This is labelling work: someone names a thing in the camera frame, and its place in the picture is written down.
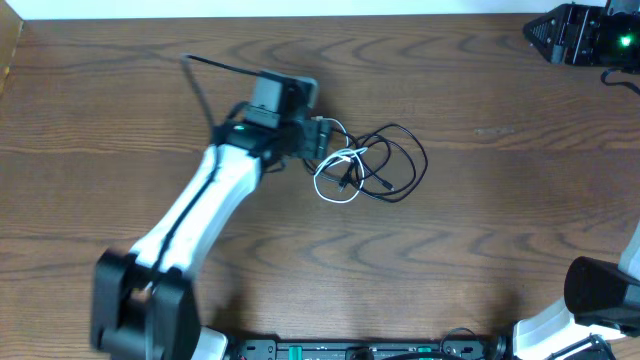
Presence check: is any white USB cable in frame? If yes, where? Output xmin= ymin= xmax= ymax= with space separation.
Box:
xmin=312 ymin=116 xmax=369 ymax=205

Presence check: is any black USB cable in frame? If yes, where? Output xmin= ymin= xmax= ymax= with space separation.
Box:
xmin=304 ymin=123 xmax=429 ymax=204

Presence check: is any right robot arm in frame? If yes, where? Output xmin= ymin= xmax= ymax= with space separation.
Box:
xmin=483 ymin=0 xmax=639 ymax=359

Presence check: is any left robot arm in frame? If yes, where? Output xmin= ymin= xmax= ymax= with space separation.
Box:
xmin=89 ymin=71 xmax=330 ymax=359

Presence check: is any wooden side panel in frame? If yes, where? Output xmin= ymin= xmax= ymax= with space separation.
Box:
xmin=0 ymin=0 xmax=24 ymax=93

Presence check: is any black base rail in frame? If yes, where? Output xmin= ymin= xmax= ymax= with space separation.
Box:
xmin=222 ymin=338 xmax=516 ymax=360

